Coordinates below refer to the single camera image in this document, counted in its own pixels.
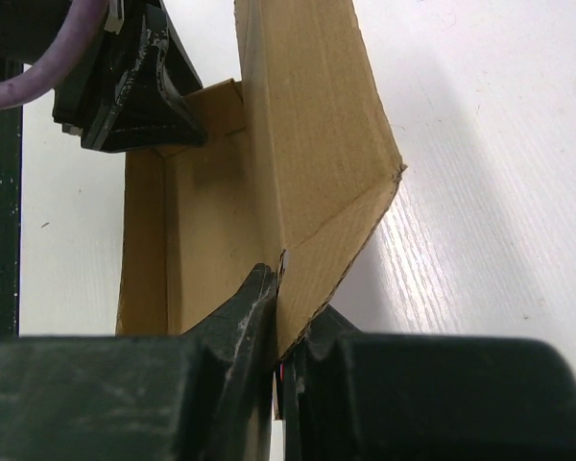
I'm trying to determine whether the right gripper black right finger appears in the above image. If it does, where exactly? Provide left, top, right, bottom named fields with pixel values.
left=281, top=307, right=576, bottom=460

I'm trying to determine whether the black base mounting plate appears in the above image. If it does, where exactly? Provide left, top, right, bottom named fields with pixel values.
left=0, top=57, right=24, bottom=337

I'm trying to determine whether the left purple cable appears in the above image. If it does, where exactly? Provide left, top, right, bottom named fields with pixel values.
left=0, top=0, right=100, bottom=114

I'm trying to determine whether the brown cardboard box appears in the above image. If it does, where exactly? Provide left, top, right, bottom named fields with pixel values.
left=116, top=1, right=404, bottom=355

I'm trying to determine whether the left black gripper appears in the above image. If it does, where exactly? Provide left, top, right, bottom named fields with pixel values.
left=0, top=0, right=210, bottom=155

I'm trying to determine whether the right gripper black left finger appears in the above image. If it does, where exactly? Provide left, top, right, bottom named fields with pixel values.
left=0, top=264, right=277, bottom=460

